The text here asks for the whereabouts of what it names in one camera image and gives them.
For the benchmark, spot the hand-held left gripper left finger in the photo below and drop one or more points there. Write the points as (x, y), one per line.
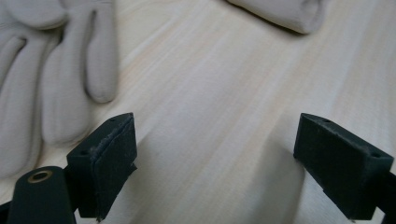
(106, 161)

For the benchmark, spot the tan cloth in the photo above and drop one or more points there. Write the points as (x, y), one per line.
(280, 12)

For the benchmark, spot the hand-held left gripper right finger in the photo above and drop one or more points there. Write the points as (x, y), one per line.
(339, 165)

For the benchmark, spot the beige glove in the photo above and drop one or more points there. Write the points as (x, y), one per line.
(62, 109)

